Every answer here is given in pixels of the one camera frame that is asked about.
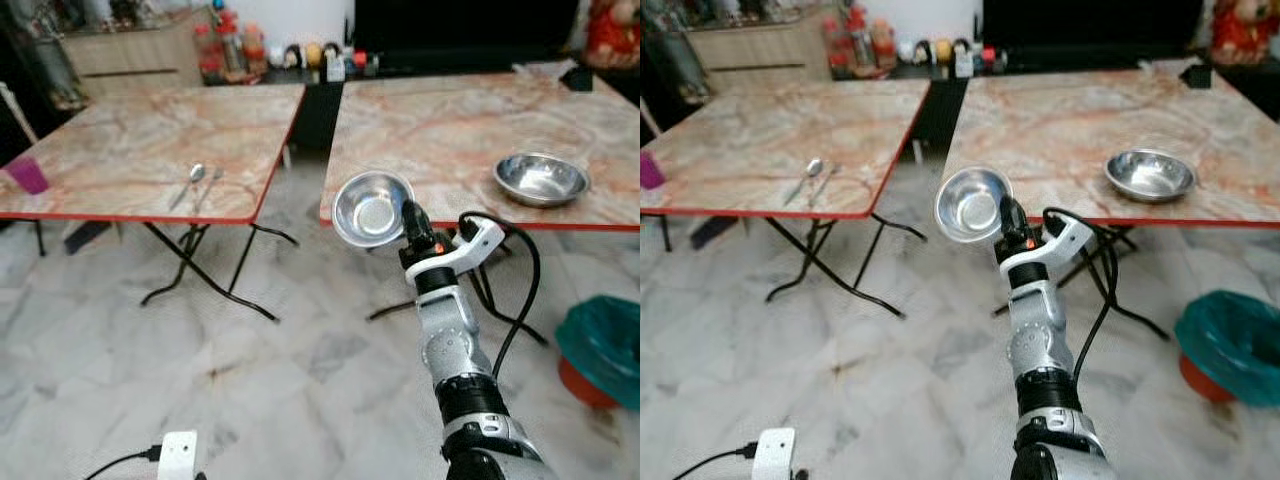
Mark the small steel bowl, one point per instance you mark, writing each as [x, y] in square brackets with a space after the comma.
[368, 210]
[970, 205]

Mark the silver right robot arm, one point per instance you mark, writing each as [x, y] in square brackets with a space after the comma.
[450, 340]
[1035, 340]

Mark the marble-print folding table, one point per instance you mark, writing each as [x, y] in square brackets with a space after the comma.
[780, 135]
[140, 140]
[470, 115]
[1080, 110]

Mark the wide steel bowl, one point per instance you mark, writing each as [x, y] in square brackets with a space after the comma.
[1150, 175]
[540, 180]

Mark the steel fork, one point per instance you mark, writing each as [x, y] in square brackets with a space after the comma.
[825, 182]
[208, 188]

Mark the black television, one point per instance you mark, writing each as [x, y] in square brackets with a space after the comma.
[1090, 28]
[460, 30]

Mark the steel spoon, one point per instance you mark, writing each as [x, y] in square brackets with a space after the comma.
[196, 173]
[814, 168]

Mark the teal bin liner bag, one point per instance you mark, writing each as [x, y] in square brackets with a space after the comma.
[605, 340]
[1235, 335]

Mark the small black box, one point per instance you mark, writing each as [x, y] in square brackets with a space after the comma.
[1196, 75]
[578, 78]

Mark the red waste bin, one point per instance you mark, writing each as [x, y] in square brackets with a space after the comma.
[1200, 380]
[582, 385]

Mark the red-capped jar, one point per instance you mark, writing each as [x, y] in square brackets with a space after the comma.
[230, 40]
[858, 38]

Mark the purple plastic cup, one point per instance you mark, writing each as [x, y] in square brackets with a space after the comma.
[650, 172]
[27, 177]

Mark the red plush figure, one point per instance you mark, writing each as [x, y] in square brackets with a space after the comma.
[1245, 28]
[612, 30]

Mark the light wooden cabinet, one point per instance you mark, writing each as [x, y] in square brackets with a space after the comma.
[755, 55]
[130, 55]

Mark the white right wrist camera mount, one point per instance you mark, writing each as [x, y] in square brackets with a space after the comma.
[470, 246]
[1060, 244]

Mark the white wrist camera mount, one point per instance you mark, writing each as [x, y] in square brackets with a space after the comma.
[470, 246]
[775, 452]
[178, 455]
[1060, 244]

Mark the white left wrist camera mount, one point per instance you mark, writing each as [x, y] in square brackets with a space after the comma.
[178, 455]
[775, 452]

